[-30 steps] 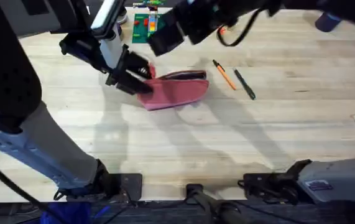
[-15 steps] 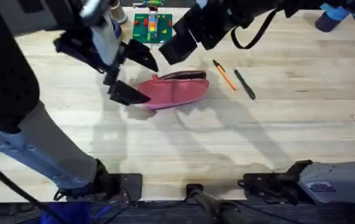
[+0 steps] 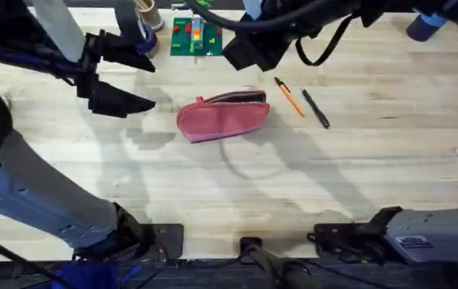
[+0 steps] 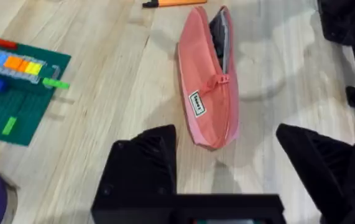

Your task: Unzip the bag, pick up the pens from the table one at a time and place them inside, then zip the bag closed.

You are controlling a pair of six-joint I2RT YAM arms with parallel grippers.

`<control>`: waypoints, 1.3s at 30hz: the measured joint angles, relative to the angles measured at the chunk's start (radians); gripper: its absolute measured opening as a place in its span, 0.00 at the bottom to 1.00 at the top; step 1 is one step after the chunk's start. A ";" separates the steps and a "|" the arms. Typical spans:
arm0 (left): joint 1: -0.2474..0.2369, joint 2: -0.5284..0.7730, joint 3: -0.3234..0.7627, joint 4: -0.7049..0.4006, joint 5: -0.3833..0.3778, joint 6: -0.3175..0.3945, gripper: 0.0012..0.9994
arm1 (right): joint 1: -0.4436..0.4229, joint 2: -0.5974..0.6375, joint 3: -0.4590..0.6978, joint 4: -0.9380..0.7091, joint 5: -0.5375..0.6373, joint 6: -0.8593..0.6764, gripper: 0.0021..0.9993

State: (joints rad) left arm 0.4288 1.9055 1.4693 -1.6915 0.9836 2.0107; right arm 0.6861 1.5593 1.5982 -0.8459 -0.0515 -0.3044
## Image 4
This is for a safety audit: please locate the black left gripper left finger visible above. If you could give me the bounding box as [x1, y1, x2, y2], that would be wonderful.
[91, 124, 178, 224]

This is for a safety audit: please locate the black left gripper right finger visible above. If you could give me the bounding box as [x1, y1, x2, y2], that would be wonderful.
[275, 123, 355, 224]

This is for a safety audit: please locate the pink zip bag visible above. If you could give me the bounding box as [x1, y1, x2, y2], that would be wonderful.
[177, 5, 241, 151]

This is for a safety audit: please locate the green board with toy blocks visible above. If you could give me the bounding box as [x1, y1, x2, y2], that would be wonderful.
[0, 33, 72, 147]

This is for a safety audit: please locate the orange pen with black cap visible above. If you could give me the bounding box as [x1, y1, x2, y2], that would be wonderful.
[142, 0, 208, 9]

